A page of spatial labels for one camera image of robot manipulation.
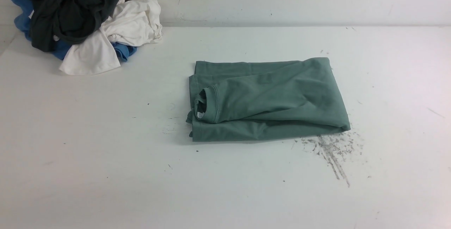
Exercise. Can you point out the green long-sleeved shirt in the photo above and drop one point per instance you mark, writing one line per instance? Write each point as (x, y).
(264, 101)

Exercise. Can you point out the white garment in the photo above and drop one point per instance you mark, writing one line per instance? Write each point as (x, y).
(133, 23)

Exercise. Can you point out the dark grey garment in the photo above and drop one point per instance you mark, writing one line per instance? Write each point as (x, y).
(72, 21)

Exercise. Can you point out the blue garment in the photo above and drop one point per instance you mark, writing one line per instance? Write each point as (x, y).
(22, 23)

